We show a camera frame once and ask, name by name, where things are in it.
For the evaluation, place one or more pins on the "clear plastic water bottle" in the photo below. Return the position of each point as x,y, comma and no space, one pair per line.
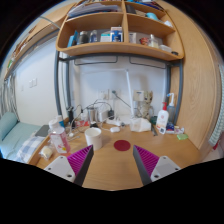
59,137

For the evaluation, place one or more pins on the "white paper cup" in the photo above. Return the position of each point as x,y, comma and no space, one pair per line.
94,137

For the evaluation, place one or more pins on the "clear glass jar on shelf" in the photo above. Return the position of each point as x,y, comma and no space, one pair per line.
153,41

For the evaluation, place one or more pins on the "light blue bed mattress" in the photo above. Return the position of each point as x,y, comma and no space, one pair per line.
13,134

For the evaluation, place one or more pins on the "blue white box on shelf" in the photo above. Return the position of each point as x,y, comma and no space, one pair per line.
116,34

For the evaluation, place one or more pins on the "white power strip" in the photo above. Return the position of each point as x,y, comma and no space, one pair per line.
113,122

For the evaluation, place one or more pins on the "wooden wall shelf unit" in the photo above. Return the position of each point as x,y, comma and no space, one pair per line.
87,25

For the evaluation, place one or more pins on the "plaid cloth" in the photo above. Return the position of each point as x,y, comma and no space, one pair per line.
28,148

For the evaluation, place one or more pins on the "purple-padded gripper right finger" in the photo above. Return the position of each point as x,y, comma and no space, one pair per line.
152,167

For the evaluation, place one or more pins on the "small groot figurine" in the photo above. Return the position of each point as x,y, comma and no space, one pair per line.
146,105

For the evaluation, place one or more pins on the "dark red round coaster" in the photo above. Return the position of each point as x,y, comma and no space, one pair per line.
122,145

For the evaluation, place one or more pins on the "white spray bottle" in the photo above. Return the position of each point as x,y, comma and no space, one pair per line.
171,107

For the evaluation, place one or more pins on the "white pump lotion bottle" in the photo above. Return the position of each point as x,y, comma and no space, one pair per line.
162,119

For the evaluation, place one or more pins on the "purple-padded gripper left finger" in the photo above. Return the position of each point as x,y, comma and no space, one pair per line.
74,167

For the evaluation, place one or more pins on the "metal cup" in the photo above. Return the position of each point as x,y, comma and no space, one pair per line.
91,114

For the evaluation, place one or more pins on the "green sponge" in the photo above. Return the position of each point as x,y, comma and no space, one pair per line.
182,136

